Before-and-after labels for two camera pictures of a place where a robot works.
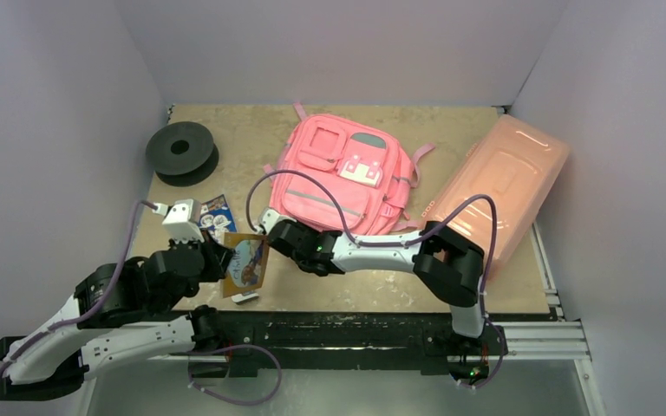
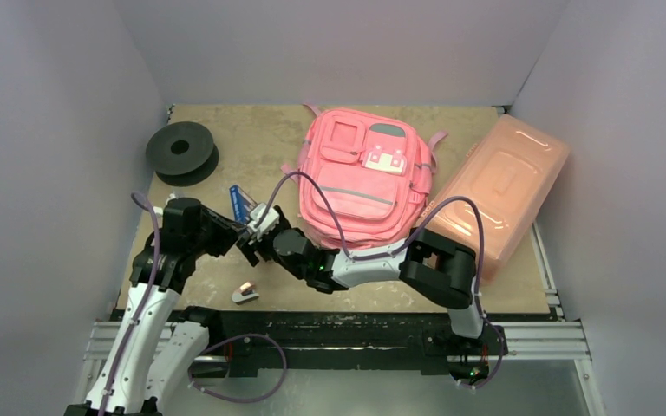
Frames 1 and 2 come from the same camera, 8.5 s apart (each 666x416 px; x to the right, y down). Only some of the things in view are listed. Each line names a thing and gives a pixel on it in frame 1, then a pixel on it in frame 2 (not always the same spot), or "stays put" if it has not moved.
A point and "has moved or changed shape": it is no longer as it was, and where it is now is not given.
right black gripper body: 278,234 to 257,243
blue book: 216,217 has moved or changed shape
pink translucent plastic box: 519,165 stays put
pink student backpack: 371,170 has moved or changed shape
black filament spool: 182,153 stays put
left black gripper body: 166,304 to 215,235
